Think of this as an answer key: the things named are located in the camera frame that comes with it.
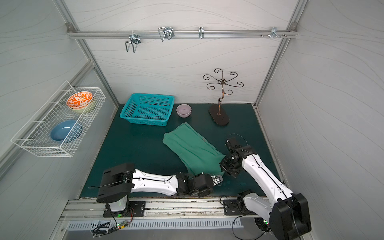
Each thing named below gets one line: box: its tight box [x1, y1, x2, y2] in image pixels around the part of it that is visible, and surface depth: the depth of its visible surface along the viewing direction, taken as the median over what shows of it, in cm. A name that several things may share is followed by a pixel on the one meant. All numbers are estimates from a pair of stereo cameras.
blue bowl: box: [50, 119, 83, 142], surface depth 65 cm
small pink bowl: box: [176, 104, 192, 118], surface depth 113 cm
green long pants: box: [162, 122, 226, 176], surface depth 95 cm
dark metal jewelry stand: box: [203, 68, 245, 126], surface depth 97 cm
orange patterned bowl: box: [66, 91, 93, 110], surface depth 75 cm
